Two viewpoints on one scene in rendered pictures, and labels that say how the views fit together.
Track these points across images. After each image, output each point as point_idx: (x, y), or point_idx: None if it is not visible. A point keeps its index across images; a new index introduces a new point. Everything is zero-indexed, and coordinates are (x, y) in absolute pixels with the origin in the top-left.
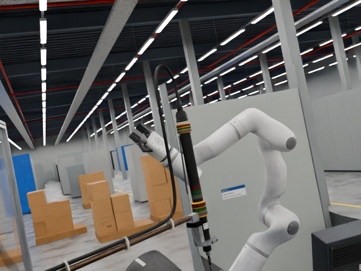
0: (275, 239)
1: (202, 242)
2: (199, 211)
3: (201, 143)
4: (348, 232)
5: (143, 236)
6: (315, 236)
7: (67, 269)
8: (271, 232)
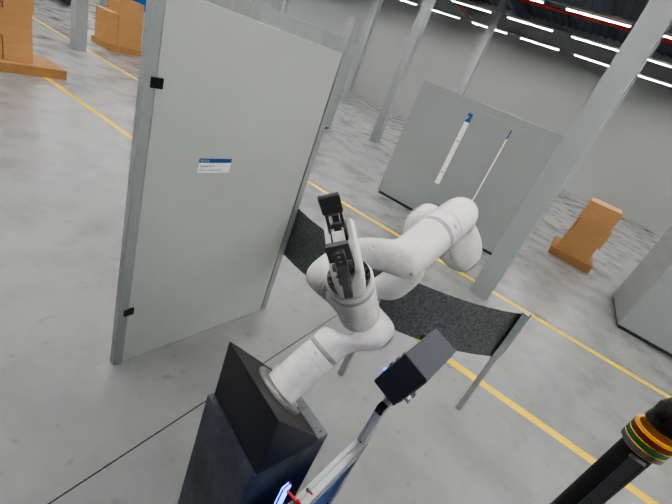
0: (359, 350)
1: None
2: None
3: (394, 250)
4: (437, 356)
5: None
6: (411, 361)
7: None
8: (362, 346)
